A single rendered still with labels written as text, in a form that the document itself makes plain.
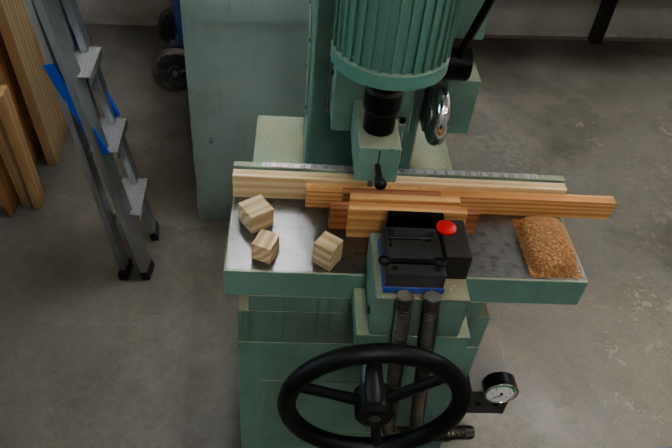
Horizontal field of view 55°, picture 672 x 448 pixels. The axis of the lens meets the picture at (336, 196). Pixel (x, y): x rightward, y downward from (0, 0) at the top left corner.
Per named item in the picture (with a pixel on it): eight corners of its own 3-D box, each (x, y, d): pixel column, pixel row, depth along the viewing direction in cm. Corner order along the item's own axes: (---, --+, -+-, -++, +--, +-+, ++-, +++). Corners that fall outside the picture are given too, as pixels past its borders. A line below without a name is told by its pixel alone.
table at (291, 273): (216, 343, 100) (214, 319, 96) (233, 207, 122) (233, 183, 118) (597, 352, 104) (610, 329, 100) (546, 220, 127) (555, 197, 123)
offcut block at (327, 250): (341, 258, 107) (343, 239, 104) (329, 271, 105) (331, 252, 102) (323, 249, 108) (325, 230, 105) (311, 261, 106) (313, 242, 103)
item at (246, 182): (232, 196, 116) (232, 175, 113) (233, 189, 117) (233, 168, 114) (559, 210, 120) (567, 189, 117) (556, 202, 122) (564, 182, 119)
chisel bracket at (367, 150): (352, 188, 107) (358, 147, 102) (349, 137, 118) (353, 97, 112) (397, 190, 108) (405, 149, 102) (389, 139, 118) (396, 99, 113)
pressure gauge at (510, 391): (478, 408, 121) (488, 384, 115) (474, 390, 124) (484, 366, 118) (511, 409, 121) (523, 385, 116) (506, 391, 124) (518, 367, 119)
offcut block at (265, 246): (269, 264, 105) (270, 249, 102) (251, 258, 105) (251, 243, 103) (279, 249, 107) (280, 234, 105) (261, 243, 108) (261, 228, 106)
